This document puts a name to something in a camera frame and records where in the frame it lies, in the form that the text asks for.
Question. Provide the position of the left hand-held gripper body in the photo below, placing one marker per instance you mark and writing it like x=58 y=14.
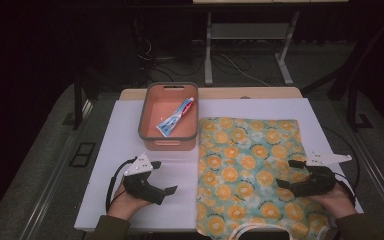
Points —
x=140 y=186

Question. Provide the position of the person's right hand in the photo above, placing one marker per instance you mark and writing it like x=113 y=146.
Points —
x=338 y=201

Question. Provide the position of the white board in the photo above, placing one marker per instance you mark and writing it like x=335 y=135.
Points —
x=126 y=140

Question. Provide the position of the blue white toothpaste tube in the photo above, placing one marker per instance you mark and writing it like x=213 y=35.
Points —
x=175 y=117

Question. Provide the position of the orange plastic basket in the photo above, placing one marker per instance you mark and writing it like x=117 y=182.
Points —
x=153 y=113

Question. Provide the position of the orange-print cloth bag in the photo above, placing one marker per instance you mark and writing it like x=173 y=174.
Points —
x=246 y=166

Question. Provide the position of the person's left hand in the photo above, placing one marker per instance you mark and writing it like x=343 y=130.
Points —
x=123 y=205

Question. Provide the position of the black floor socket frame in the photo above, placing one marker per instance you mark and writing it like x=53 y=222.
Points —
x=81 y=155

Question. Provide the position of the grey metal desk frame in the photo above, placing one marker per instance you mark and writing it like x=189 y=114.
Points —
x=208 y=50

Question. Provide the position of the black floor stand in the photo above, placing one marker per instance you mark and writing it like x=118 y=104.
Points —
x=78 y=100
x=351 y=100

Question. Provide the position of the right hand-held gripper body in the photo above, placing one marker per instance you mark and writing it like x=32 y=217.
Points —
x=318 y=181

